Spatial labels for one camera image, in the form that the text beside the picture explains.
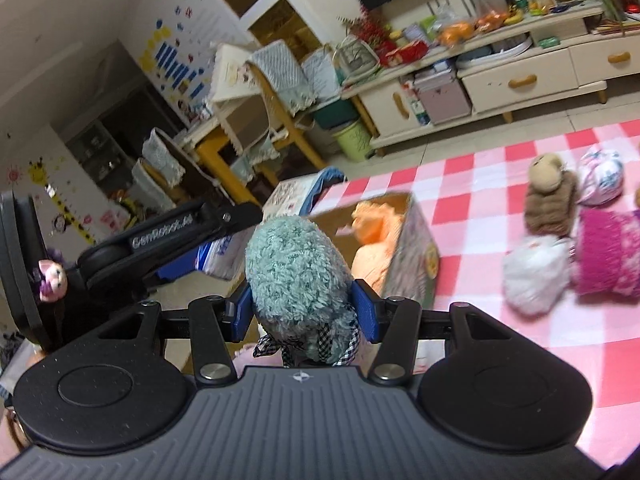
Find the red gift box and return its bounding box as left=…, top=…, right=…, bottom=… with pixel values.
left=382, top=40, right=431, bottom=69

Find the orange plush toy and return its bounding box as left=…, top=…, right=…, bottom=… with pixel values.
left=350, top=200, right=407, bottom=297

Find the blue white tissue packet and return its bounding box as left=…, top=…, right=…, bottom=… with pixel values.
left=196, top=235, right=243, bottom=282

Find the low bag of oranges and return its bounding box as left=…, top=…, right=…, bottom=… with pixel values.
left=436, top=19, right=475, bottom=47

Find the light green waste bin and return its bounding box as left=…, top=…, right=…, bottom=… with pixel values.
left=331, top=120, right=375, bottom=163

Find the dark green storage bin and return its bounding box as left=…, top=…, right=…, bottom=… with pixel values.
left=312, top=99, right=361, bottom=130

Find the white floral cloth bundle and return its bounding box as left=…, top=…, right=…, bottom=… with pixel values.
left=576, top=144, right=626, bottom=207

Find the cream TV cabinet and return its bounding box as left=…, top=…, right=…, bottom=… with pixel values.
left=341, top=0, right=640, bottom=161

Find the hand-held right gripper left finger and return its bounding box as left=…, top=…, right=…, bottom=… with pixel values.
left=102, top=285, right=252, bottom=386

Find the wooden chair with lace cover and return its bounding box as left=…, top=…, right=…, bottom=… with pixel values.
left=245, top=42, right=328, bottom=171
left=131, top=127, right=236, bottom=213

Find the giraffe wall sticker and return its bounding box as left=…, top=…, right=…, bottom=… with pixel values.
left=27, top=156, right=98, bottom=243

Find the small glass fish tank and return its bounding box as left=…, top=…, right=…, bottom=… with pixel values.
left=332, top=35, right=381, bottom=86

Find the pink checkered tablecloth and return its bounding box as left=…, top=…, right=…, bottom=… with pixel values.
left=227, top=120, right=640, bottom=471

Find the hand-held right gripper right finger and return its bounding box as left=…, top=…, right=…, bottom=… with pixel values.
left=352, top=282, right=501, bottom=386

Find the white fluffy plush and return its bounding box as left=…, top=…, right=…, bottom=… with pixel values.
left=501, top=234, right=575, bottom=317

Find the brown plush ring toy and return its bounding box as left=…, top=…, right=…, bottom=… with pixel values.
left=524, top=152, right=581, bottom=237

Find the teal plush with checkered bow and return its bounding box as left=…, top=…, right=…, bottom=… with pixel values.
left=244, top=214, right=363, bottom=367

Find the yellow wooden table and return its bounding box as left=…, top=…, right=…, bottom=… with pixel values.
left=180, top=95, right=281, bottom=208

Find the small pink doll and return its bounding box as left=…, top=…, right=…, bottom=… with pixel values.
left=34, top=259, right=69, bottom=304

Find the floral storage box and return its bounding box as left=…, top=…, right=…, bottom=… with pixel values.
left=261, top=175, right=331, bottom=222

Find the magenta knitted plush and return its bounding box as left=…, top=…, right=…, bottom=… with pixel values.
left=569, top=207, right=640, bottom=297

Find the grey storage box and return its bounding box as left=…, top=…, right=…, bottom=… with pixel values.
left=416, top=77, right=473, bottom=127

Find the green printed cardboard box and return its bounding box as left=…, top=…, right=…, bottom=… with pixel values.
left=307, top=192, right=442, bottom=311

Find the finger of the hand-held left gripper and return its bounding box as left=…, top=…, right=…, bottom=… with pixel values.
left=142, top=250, right=201, bottom=286
left=127, top=202, right=263, bottom=261

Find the cream printed paper board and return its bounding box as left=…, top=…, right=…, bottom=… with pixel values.
left=206, top=42, right=261, bottom=107

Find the red berry branch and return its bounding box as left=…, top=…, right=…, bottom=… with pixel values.
left=340, top=7, right=396, bottom=56

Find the colourful wall poster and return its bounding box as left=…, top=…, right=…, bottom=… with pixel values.
left=137, top=0, right=223, bottom=118

